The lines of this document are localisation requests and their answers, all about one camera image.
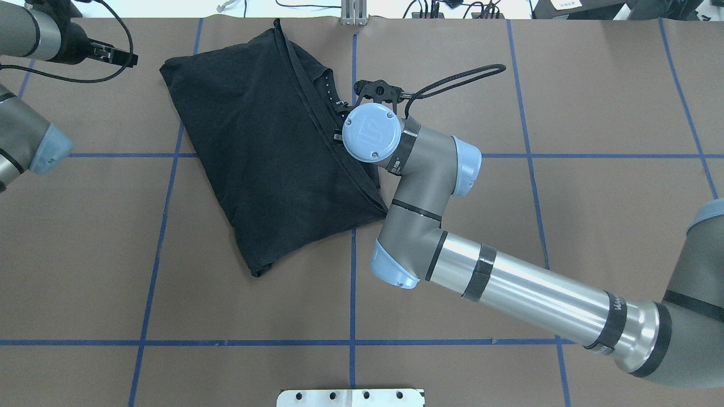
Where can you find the aluminium frame post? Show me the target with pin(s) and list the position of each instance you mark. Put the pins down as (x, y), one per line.
(354, 12)

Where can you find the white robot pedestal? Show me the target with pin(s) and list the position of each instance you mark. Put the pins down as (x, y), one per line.
(352, 397)

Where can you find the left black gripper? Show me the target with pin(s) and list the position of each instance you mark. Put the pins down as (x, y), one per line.
(78, 47)

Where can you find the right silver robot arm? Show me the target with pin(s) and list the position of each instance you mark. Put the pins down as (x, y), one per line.
(676, 341)

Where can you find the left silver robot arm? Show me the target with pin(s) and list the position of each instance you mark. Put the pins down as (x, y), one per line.
(47, 31)

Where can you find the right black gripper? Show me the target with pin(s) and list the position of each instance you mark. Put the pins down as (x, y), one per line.
(338, 135)

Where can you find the black box white label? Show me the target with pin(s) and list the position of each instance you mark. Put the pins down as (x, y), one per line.
(577, 10)

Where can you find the black graphic t-shirt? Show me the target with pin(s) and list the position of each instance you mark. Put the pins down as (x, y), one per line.
(262, 117)

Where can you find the brown paper table cover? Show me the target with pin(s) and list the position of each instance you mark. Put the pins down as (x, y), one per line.
(122, 284)

